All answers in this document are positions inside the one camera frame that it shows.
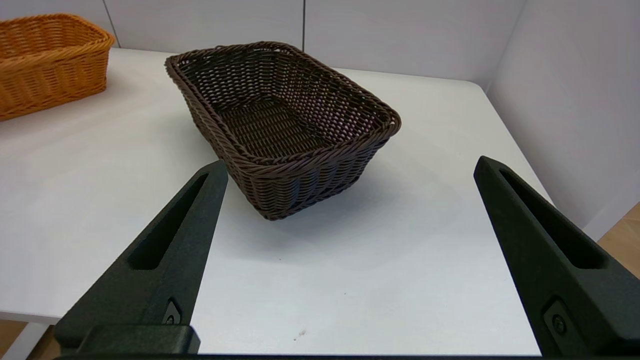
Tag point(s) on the dark brown wicker basket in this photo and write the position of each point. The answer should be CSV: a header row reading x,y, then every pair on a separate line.
x,y
280,130

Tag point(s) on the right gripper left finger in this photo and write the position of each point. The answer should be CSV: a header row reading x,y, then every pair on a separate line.
x,y
150,290

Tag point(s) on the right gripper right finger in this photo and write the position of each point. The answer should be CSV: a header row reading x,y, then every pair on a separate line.
x,y
575,280

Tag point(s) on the orange wicker basket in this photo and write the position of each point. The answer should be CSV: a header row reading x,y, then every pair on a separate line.
x,y
45,60

